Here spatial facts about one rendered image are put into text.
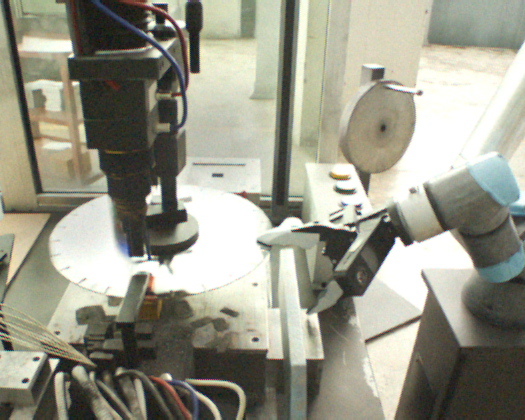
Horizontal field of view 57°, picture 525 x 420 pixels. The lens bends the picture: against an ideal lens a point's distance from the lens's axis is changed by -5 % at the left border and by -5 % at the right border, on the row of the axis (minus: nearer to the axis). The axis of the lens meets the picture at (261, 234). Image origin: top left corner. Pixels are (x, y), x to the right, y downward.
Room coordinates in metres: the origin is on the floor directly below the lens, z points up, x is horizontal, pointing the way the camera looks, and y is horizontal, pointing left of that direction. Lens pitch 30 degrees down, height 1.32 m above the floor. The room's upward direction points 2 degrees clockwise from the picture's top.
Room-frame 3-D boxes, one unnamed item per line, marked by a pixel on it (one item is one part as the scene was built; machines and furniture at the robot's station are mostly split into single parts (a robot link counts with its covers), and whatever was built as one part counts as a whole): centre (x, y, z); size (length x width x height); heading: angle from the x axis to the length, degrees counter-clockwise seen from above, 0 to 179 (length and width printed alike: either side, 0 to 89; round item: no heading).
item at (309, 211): (0.94, -0.15, 0.82); 0.28 x 0.11 x 0.15; 2
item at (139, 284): (0.45, 0.14, 0.95); 0.10 x 0.03 x 0.07; 2
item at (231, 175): (0.98, 0.10, 0.82); 0.18 x 0.18 x 0.15; 2
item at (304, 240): (0.64, -0.04, 0.96); 0.09 x 0.06 x 0.03; 82
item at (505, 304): (0.77, -0.47, 0.80); 0.15 x 0.15 x 0.10
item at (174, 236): (0.65, 0.15, 0.96); 0.11 x 0.11 x 0.03
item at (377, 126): (1.74, -0.36, 0.50); 0.50 x 0.50 x 1.00; 32
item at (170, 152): (0.58, 0.12, 1.17); 0.06 x 0.05 x 0.20; 173
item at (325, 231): (0.62, -0.08, 0.97); 0.09 x 0.02 x 0.05; 82
